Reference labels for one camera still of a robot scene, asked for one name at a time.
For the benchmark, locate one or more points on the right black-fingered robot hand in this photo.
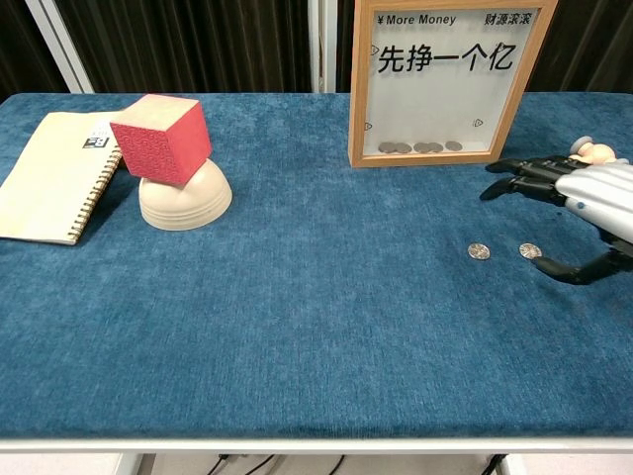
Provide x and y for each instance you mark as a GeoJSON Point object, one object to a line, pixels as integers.
{"type": "Point", "coordinates": [598, 193]}

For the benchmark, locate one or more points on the silver coin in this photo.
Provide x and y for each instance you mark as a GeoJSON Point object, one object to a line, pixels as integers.
{"type": "Point", "coordinates": [529, 250]}
{"type": "Point", "coordinates": [479, 251]}

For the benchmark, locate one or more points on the small wooden toy hammer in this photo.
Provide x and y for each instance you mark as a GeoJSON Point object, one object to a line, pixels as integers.
{"type": "Point", "coordinates": [601, 153]}

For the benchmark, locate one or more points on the blue velvet table cloth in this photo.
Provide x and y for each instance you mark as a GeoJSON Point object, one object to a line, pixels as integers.
{"type": "Point", "coordinates": [297, 321]}

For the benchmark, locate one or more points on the beige upturned bowl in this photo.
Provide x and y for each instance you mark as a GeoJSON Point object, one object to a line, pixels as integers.
{"type": "Point", "coordinates": [188, 208]}

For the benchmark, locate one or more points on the red cube block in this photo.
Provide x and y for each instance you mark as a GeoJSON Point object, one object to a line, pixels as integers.
{"type": "Point", "coordinates": [163, 148]}

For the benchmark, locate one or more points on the white table leg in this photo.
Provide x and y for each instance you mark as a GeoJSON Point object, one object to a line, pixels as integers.
{"type": "Point", "coordinates": [136, 465]}

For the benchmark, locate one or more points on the beige spiral notebook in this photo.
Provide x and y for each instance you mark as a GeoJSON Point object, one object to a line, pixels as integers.
{"type": "Point", "coordinates": [44, 183]}

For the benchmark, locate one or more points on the wooden frame money box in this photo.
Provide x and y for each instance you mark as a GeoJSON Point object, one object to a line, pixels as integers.
{"type": "Point", "coordinates": [358, 99]}

